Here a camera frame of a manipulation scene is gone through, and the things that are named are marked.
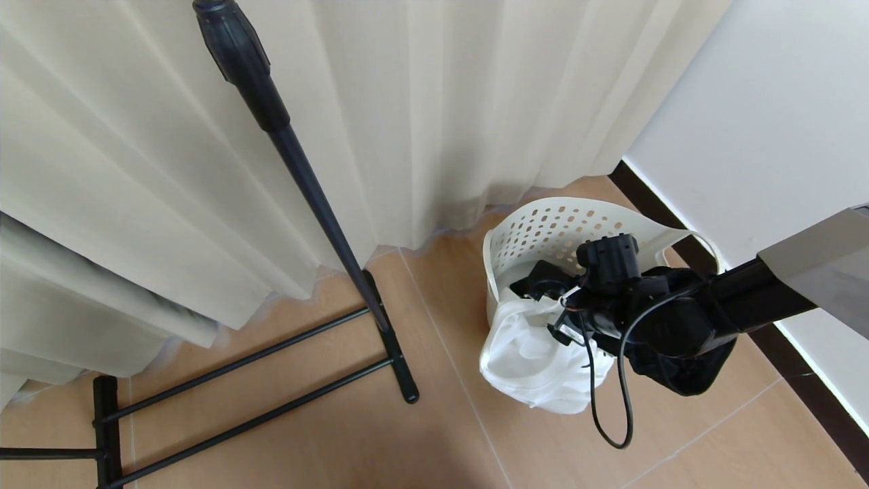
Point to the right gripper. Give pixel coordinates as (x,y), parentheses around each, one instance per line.
(597,316)

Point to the white printed t-shirt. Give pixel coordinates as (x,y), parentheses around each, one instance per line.
(529,367)

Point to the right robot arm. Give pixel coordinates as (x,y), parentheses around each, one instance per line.
(815,272)

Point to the white laundry basket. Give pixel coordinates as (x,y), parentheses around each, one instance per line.
(543,231)

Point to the black clothes rack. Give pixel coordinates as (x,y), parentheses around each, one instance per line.
(316,197)

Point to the beige curtain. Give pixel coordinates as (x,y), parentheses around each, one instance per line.
(68,305)
(407,102)

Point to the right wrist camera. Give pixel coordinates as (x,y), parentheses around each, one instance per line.
(607,258)

